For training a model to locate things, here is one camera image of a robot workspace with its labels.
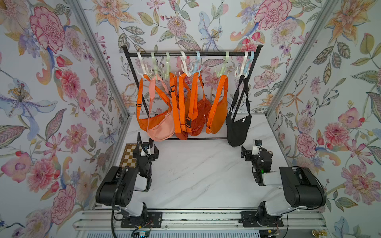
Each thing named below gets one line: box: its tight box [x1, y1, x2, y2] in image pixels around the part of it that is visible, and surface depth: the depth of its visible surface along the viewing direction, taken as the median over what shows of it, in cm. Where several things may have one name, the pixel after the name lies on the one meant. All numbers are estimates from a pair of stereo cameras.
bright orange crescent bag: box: [206, 74, 229, 134], surface depth 90 cm
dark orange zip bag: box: [189, 74, 212, 137], surface depth 105 cm
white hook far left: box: [135, 51, 153, 77], surface depth 78 cm
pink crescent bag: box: [146, 76, 176, 142], surface depth 100 cm
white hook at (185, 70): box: [179, 50, 193, 77], surface depth 74 cm
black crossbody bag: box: [226, 75, 253, 148], surface depth 104 cm
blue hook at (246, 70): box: [243, 50, 255, 77], surface depth 75 cm
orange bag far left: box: [136, 74, 173, 132], surface depth 89 cm
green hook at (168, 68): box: [164, 51, 172, 79], surface depth 73 cm
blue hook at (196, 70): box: [191, 51, 203, 75], surface depth 78 cm
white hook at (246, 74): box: [234, 51, 250, 79], surface depth 75 cm
